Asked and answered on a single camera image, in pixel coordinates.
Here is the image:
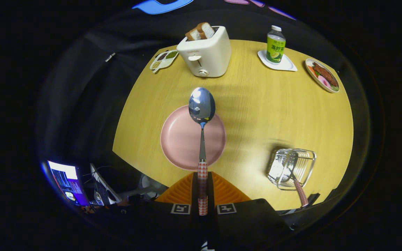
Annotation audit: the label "checkered handle spoon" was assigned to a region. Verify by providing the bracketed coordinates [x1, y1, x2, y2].
[188, 87, 216, 216]

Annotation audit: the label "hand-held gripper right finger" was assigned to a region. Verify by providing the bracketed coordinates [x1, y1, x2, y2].
[201, 172, 293, 250]

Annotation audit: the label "toast bread slice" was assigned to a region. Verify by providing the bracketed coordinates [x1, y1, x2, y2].
[185, 29, 202, 41]
[196, 22, 215, 39]

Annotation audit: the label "lit computer monitor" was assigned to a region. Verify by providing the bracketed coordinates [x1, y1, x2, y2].
[47, 160, 90, 206]

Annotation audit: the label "white divided snack dish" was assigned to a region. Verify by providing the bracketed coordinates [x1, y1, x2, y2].
[149, 50, 179, 73]

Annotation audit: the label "oval plate with food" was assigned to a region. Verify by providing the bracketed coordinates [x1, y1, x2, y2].
[305, 58, 340, 93]

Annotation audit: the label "checkered handle fork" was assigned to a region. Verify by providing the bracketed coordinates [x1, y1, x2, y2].
[282, 152, 309, 207]

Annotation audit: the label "pink plate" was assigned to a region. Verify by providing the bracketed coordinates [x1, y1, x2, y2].
[160, 105, 226, 171]

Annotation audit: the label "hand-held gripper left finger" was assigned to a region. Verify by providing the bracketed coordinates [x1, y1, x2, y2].
[121, 172, 201, 250]

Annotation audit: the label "pink ham slice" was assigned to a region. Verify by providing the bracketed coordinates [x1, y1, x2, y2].
[318, 75, 332, 90]

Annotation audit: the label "brown meat piece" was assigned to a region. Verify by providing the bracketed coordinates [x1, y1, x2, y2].
[313, 62, 338, 87]

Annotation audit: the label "green label drink bottle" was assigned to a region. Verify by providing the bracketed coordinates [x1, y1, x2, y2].
[266, 25, 286, 64]

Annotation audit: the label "white toaster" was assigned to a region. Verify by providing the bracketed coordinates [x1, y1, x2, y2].
[177, 26, 232, 78]

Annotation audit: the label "white coaster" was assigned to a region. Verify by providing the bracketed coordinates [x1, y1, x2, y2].
[258, 50, 298, 72]

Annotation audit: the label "metal wire basket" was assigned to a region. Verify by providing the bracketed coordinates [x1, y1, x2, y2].
[267, 148, 317, 190]

